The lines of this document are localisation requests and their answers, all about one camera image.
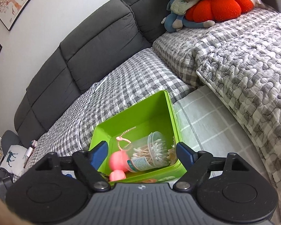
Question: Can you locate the pink ball toy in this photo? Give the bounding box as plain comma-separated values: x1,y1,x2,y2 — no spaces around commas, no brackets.
109,151,128,181

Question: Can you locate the white pillow teal animal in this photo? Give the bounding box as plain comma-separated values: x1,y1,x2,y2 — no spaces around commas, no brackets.
0,145,27,176

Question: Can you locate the blue plush monkey toy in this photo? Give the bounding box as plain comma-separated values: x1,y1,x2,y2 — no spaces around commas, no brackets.
161,0,215,33

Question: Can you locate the dark grey sofa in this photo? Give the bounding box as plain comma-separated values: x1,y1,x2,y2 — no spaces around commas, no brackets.
13,0,281,147

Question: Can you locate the green biscuit tin box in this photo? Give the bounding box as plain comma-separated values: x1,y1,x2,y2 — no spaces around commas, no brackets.
90,90,186,183

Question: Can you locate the grey checked sofa cover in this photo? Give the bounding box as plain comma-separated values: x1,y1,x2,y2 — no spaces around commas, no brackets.
26,28,209,168

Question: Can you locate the clear cotton swab jar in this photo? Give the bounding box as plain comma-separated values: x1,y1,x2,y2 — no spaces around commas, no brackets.
123,132,170,172

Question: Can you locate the quilted grey checked blanket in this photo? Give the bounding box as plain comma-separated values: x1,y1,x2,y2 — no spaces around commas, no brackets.
193,13,281,214

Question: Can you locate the lower red pumpkin cushion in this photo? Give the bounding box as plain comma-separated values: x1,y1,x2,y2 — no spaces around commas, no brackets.
185,0,254,23

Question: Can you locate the light grid pattern sheet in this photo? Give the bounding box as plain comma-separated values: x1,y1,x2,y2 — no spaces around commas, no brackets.
173,86,268,179

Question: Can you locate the small beige dinosaur toy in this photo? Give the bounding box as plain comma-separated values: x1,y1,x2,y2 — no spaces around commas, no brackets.
167,145,178,166

